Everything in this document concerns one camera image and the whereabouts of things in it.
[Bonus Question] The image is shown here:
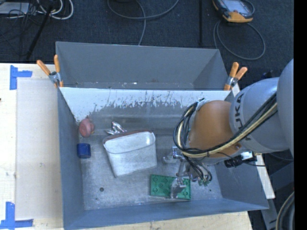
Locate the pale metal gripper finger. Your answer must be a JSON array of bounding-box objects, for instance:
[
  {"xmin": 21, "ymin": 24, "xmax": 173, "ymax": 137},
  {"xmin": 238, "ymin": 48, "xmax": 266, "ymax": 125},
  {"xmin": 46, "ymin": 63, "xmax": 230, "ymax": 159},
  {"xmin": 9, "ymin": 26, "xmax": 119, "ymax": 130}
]
[
  {"xmin": 179, "ymin": 178, "xmax": 190, "ymax": 193},
  {"xmin": 170, "ymin": 179, "xmax": 181, "ymax": 199}
]

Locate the dark green flat block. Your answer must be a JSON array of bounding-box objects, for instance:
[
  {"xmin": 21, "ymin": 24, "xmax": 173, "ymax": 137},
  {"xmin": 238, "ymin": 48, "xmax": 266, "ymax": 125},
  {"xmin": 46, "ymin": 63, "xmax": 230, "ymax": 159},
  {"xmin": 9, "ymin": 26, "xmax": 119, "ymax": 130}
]
[{"xmin": 150, "ymin": 174, "xmax": 192, "ymax": 200}]

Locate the grey metal bin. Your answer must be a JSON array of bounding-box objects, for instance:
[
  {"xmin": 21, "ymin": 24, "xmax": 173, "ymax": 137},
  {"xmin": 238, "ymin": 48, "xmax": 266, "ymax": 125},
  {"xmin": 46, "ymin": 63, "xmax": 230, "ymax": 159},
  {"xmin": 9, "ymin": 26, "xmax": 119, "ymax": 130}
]
[{"xmin": 55, "ymin": 41, "xmax": 270, "ymax": 230}]

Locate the clear plastic tub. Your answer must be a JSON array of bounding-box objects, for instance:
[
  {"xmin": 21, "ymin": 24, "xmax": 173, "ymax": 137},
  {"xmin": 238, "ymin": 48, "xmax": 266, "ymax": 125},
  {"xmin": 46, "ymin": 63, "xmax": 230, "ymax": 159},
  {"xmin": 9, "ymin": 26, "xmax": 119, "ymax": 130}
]
[{"xmin": 102, "ymin": 131, "xmax": 158, "ymax": 178}]

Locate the blue cylinder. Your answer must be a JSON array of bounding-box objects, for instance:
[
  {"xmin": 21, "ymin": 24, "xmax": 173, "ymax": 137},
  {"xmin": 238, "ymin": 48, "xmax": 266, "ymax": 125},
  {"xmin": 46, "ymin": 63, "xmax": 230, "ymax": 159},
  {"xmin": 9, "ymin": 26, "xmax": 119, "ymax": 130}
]
[{"xmin": 76, "ymin": 143, "xmax": 92, "ymax": 159}]

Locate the pink toy fruit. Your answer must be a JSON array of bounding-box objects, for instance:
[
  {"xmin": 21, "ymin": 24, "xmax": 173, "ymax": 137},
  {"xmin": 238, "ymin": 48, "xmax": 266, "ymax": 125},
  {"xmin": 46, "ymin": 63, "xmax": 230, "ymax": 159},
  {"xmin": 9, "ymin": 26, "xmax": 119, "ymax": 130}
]
[{"xmin": 79, "ymin": 118, "xmax": 95, "ymax": 138}]

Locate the black cylinder on white bracket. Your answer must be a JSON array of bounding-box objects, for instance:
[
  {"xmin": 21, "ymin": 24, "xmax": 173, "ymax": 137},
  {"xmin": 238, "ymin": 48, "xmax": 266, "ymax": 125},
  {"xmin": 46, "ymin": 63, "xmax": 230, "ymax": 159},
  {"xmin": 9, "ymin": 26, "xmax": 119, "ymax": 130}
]
[{"xmin": 224, "ymin": 150, "xmax": 259, "ymax": 169}]

